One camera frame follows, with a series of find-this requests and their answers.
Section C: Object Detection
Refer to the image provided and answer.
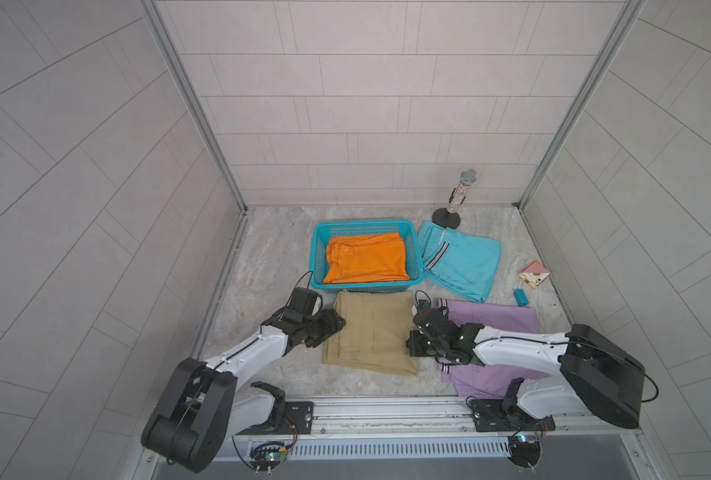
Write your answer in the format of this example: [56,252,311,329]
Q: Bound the purple pants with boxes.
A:
[434,298,551,400]

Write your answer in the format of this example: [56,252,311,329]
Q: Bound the khaki pants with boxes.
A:
[323,291,419,376]

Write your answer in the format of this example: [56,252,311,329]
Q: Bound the orange pants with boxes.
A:
[323,232,411,284]

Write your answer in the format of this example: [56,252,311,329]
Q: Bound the teal pants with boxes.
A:
[419,221,503,303]

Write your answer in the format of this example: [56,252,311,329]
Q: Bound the teal plastic basket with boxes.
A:
[310,219,425,293]

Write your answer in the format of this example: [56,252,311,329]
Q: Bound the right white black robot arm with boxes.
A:
[407,304,651,432]

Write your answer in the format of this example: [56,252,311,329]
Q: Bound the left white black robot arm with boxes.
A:
[141,308,346,473]

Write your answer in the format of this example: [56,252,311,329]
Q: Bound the small teal block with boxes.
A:
[513,289,529,307]

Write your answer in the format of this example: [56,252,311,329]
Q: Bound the small pink house box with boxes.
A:
[519,261,551,289]

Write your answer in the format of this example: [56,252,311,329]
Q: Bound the glitter microphone on stand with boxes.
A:
[431,168,477,229]

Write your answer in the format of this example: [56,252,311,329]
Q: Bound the right circuit board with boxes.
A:
[507,434,541,470]

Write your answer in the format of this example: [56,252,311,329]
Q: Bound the left green circuit board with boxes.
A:
[249,441,291,473]

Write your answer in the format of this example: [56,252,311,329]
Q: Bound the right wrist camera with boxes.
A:
[413,301,435,329]

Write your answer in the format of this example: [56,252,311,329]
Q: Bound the aluminium front rail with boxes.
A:
[142,392,641,442]

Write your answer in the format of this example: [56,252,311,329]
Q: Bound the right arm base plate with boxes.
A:
[465,396,555,435]

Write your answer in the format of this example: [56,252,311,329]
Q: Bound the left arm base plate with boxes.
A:
[250,401,315,435]

